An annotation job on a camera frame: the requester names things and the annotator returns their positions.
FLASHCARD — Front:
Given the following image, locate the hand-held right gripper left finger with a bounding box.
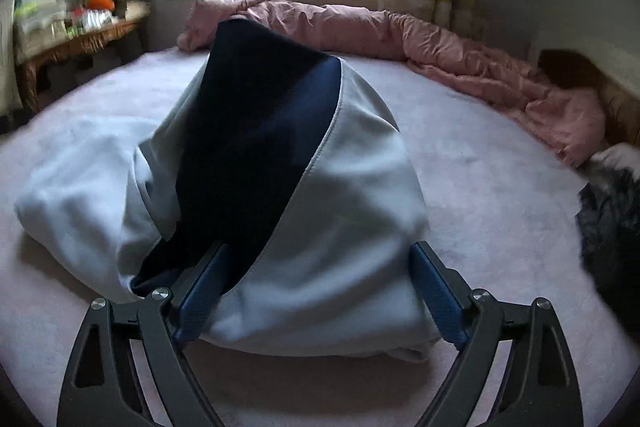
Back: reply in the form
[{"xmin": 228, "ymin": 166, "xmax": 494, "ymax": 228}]
[{"xmin": 56, "ymin": 242, "xmax": 232, "ymax": 427}]

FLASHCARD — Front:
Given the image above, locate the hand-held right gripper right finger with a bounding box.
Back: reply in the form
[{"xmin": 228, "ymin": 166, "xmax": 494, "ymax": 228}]
[{"xmin": 409, "ymin": 240, "xmax": 585, "ymax": 427}]

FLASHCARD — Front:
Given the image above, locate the white and navy baseball jacket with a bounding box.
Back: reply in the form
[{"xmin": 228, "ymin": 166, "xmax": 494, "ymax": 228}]
[{"xmin": 14, "ymin": 18, "xmax": 433, "ymax": 364}]

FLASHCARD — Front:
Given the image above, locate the pink floral bed sheet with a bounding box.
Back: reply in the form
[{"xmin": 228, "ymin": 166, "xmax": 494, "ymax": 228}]
[{"xmin": 0, "ymin": 49, "xmax": 640, "ymax": 427}]

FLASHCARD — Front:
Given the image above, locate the black ruffled garment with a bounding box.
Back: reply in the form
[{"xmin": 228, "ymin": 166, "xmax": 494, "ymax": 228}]
[{"xmin": 575, "ymin": 167, "xmax": 640, "ymax": 348}]

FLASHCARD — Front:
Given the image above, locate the white pillow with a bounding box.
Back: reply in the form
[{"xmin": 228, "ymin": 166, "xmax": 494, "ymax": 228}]
[{"xmin": 585, "ymin": 142, "xmax": 640, "ymax": 180}]

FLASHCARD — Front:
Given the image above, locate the pink quilt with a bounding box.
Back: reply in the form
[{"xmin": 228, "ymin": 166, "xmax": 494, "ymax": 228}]
[{"xmin": 177, "ymin": 0, "xmax": 608, "ymax": 168}]

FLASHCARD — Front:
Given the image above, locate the wooden bed headboard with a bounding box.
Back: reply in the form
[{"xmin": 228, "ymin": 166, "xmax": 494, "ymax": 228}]
[{"xmin": 532, "ymin": 24, "xmax": 640, "ymax": 148}]

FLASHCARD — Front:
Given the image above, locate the carved wooden desk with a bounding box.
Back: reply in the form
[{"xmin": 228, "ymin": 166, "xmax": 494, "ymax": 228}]
[{"xmin": 15, "ymin": 2, "xmax": 151, "ymax": 112}]

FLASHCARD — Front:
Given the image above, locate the stack of books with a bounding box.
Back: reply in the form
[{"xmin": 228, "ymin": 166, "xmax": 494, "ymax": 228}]
[{"xmin": 122, "ymin": 0, "xmax": 151, "ymax": 20}]

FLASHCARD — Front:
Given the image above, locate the clear plastic bag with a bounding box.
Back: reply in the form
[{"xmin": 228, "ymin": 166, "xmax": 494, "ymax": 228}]
[{"xmin": 75, "ymin": 9, "xmax": 113, "ymax": 30}]

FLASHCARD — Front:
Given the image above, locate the white wardrobe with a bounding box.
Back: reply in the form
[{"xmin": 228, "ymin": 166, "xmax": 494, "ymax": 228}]
[{"xmin": 0, "ymin": 0, "xmax": 23, "ymax": 112}]

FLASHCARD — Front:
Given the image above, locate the stack of papers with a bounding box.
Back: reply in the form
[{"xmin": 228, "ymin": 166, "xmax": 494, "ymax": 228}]
[{"xmin": 15, "ymin": 0, "xmax": 68, "ymax": 52}]

